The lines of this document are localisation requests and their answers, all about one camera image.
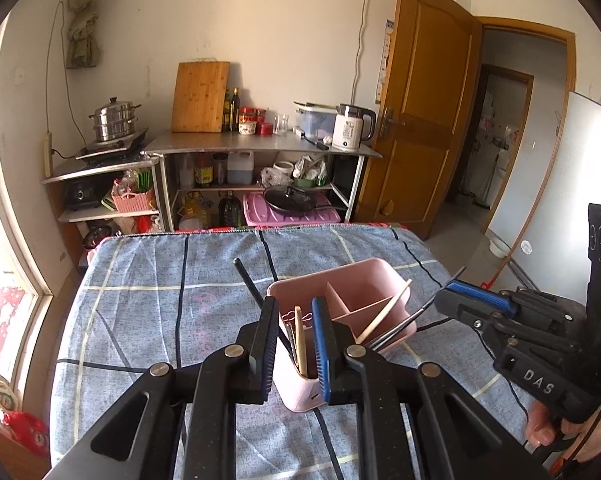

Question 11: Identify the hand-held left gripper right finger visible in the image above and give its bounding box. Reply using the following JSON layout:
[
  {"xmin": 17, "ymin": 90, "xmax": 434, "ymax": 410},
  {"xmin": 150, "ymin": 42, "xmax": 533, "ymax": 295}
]
[{"xmin": 311, "ymin": 296, "xmax": 546, "ymax": 480}]

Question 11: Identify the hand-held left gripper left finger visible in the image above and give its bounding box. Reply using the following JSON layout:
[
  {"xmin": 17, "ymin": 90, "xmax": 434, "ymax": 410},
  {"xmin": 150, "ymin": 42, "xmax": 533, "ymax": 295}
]
[{"xmin": 50, "ymin": 296, "xmax": 280, "ymax": 480}]

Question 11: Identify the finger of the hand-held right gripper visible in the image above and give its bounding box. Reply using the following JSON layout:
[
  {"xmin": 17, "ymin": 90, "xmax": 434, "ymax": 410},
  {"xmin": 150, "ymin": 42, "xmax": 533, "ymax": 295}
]
[
  {"xmin": 473, "ymin": 317, "xmax": 569, "ymax": 357},
  {"xmin": 433, "ymin": 280, "xmax": 571, "ymax": 322}
]

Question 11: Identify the pale wooden chopstick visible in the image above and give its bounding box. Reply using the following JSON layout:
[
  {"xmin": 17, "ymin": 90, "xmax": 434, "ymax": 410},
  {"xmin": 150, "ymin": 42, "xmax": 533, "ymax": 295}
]
[
  {"xmin": 294, "ymin": 306, "xmax": 309, "ymax": 378},
  {"xmin": 355, "ymin": 280, "xmax": 412, "ymax": 345}
]

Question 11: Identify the black chopstick with silver band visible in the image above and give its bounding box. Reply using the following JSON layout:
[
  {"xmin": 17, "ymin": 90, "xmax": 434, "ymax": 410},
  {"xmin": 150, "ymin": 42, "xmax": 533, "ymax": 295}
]
[{"xmin": 234, "ymin": 258, "xmax": 265, "ymax": 307}]

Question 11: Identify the pink plastic utensil basket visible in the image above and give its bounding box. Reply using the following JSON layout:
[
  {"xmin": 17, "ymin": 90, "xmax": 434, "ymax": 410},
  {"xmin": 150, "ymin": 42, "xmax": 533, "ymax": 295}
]
[{"xmin": 266, "ymin": 258, "xmax": 417, "ymax": 411}]

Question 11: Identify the bundle of plain black chopsticks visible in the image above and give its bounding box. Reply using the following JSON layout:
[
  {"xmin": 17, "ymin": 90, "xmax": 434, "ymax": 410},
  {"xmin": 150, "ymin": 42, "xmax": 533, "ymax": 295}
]
[{"xmin": 367, "ymin": 266, "xmax": 467, "ymax": 353}]

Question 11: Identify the person's right hand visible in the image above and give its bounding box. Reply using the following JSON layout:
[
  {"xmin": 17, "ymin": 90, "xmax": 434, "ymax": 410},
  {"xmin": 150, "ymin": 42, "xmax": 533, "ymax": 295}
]
[{"xmin": 525, "ymin": 395, "xmax": 601, "ymax": 463}]

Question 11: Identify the silver fridge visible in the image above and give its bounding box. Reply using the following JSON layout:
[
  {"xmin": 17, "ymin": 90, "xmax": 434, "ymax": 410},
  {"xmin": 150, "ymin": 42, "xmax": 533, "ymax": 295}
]
[{"xmin": 485, "ymin": 91, "xmax": 601, "ymax": 306}]

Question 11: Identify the blue-grey checked tablecloth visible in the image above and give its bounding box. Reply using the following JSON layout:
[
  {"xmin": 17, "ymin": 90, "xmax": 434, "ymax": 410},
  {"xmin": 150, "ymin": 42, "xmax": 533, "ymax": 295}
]
[{"xmin": 50, "ymin": 224, "xmax": 536, "ymax": 480}]

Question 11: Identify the dark liquid jug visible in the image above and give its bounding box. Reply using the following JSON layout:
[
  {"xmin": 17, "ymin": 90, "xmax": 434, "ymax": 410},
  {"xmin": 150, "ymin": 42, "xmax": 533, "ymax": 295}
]
[{"xmin": 218, "ymin": 191, "xmax": 242, "ymax": 228}]

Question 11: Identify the black frying pan with lid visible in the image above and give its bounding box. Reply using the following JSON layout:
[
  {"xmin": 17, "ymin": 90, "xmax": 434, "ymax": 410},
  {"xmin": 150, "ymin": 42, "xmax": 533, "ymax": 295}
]
[{"xmin": 263, "ymin": 185, "xmax": 349, "ymax": 213}]

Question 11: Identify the yellow cooking oil jug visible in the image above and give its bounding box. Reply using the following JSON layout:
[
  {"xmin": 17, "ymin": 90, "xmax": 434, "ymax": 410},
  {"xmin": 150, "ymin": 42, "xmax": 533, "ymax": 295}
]
[{"xmin": 179, "ymin": 192, "xmax": 212, "ymax": 231}]

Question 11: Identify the white plastic jerrycan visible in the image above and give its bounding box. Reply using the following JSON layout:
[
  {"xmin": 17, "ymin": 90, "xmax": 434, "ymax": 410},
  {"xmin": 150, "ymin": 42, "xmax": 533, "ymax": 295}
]
[{"xmin": 227, "ymin": 151, "xmax": 254, "ymax": 185}]

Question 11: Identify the soy sauce bottle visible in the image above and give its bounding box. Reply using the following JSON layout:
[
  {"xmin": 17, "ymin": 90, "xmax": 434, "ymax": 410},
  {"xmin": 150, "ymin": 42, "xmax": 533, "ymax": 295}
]
[{"xmin": 194, "ymin": 154, "xmax": 215, "ymax": 187}]

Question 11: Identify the wooden door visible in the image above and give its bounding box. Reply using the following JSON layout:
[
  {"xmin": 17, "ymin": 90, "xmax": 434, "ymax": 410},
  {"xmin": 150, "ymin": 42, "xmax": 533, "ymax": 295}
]
[{"xmin": 355, "ymin": 0, "xmax": 483, "ymax": 225}]

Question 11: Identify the small pink woven basket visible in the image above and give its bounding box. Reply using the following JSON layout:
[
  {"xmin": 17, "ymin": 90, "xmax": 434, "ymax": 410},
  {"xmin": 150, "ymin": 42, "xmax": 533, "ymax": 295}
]
[{"xmin": 111, "ymin": 182, "xmax": 156, "ymax": 212}]

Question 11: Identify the white electric kettle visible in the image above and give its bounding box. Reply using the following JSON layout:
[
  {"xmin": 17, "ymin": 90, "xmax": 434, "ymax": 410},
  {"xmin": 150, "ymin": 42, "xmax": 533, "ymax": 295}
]
[{"xmin": 331, "ymin": 103, "xmax": 377, "ymax": 152}]

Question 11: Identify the metal kitchen shelf unit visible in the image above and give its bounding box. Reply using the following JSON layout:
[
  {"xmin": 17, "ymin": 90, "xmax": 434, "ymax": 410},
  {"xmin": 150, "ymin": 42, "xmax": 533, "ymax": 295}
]
[{"xmin": 144, "ymin": 129, "xmax": 383, "ymax": 233}]

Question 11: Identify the clear plastic storage container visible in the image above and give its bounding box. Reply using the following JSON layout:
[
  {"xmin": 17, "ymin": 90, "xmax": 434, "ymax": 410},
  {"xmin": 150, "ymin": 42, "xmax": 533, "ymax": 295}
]
[{"xmin": 294, "ymin": 101, "xmax": 340, "ymax": 137}]

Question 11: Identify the black rice cooker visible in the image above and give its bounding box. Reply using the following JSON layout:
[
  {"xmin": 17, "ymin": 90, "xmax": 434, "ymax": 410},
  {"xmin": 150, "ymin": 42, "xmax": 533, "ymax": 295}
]
[{"xmin": 63, "ymin": 180, "xmax": 108, "ymax": 211}]

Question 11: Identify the low metal shelf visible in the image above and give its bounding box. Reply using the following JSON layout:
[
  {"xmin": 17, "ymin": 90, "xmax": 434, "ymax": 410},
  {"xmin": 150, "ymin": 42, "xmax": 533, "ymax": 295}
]
[{"xmin": 41, "ymin": 155, "xmax": 162, "ymax": 236}]

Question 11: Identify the black gas stove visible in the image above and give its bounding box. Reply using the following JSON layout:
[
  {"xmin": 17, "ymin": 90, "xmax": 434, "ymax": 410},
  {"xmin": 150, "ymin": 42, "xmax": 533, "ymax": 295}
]
[{"xmin": 75, "ymin": 127, "xmax": 150, "ymax": 162}]

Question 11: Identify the red plastic bag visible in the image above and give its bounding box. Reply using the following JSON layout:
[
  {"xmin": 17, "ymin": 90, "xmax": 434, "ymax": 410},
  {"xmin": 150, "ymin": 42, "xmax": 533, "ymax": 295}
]
[{"xmin": 3, "ymin": 410, "xmax": 48, "ymax": 453}]

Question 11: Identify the wooden cutting board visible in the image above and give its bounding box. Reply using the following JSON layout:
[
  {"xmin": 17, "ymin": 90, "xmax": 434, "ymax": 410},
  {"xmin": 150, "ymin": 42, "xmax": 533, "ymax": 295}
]
[{"xmin": 171, "ymin": 61, "xmax": 231, "ymax": 134}]

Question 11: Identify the red patterned rug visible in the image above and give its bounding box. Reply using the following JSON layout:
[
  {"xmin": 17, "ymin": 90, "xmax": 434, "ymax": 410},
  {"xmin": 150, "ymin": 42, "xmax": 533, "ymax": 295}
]
[{"xmin": 0, "ymin": 287, "xmax": 34, "ymax": 376}]

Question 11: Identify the green white plastic item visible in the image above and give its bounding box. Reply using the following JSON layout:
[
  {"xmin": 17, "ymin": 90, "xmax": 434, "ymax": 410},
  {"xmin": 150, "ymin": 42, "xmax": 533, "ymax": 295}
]
[{"xmin": 0, "ymin": 376, "xmax": 20, "ymax": 410}]

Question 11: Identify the steel steamer pot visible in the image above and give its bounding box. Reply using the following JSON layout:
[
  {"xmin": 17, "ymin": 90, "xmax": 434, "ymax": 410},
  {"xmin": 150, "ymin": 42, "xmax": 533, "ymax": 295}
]
[{"xmin": 88, "ymin": 97, "xmax": 142, "ymax": 143}]

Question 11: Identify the hanging grey cloth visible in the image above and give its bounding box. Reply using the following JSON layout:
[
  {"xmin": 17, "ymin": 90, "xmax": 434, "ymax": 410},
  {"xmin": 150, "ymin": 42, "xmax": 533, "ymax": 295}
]
[{"xmin": 65, "ymin": 10, "xmax": 101, "ymax": 70}]

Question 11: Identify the wall calendar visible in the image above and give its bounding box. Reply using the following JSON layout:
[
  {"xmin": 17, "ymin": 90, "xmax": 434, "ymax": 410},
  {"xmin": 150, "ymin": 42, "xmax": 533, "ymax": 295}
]
[{"xmin": 375, "ymin": 20, "xmax": 395, "ymax": 105}]

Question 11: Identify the wooden door frame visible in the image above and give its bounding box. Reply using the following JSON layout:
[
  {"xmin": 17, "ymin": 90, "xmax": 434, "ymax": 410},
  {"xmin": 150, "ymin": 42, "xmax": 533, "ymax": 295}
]
[{"xmin": 475, "ymin": 17, "xmax": 576, "ymax": 241}]

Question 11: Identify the white wall cable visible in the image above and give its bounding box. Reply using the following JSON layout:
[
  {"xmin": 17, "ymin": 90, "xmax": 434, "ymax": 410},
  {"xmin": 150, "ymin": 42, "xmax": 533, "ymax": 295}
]
[{"xmin": 353, "ymin": 0, "xmax": 372, "ymax": 106}]

